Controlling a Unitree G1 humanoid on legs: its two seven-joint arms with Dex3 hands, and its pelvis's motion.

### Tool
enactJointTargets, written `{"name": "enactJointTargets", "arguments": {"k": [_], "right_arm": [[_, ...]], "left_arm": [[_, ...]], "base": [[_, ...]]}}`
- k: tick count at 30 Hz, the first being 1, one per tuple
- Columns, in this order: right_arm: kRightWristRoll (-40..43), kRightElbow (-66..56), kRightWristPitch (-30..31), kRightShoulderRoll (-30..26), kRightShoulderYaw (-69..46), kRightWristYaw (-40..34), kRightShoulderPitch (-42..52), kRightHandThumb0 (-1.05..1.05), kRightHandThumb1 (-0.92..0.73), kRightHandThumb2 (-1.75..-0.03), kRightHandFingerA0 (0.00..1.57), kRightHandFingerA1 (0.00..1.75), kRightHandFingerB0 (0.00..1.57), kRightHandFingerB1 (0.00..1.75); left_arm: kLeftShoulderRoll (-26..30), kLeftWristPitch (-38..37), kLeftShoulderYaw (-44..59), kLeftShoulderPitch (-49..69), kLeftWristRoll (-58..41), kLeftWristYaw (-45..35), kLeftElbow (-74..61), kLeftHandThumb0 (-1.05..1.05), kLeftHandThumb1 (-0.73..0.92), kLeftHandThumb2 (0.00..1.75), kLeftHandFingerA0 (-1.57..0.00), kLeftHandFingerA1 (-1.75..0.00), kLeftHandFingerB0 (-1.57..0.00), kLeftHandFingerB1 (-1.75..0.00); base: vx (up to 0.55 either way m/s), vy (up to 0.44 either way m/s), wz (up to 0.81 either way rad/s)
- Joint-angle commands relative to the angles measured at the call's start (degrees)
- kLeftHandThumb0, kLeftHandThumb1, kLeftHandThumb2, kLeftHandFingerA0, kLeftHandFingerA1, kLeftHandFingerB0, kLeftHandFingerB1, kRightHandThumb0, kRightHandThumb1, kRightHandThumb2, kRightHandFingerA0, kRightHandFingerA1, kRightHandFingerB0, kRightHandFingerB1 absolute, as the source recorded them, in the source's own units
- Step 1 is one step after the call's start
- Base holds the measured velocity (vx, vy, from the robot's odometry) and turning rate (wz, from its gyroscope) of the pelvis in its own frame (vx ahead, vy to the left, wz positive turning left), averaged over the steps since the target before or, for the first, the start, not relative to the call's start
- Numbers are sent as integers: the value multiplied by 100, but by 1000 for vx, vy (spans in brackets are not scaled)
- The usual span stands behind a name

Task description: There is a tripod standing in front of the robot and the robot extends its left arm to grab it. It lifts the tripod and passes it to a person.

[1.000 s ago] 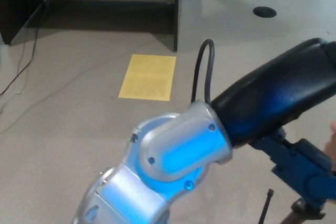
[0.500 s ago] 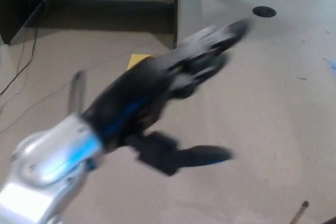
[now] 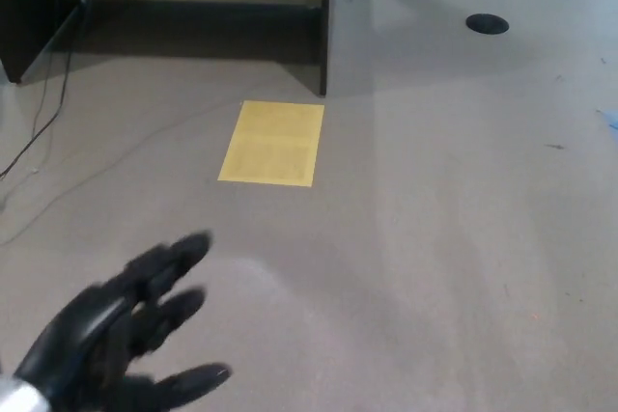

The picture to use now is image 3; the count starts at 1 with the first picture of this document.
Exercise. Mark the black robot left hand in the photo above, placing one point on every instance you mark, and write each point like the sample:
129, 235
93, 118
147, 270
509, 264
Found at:
82, 335

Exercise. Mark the yellow paper sheet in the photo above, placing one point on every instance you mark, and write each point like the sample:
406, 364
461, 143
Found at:
272, 142

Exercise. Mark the black round floor cover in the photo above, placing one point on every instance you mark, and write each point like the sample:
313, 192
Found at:
487, 24

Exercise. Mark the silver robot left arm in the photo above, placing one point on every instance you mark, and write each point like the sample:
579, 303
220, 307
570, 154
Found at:
21, 397

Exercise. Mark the dark wooden desk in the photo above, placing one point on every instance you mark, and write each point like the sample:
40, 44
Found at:
29, 7

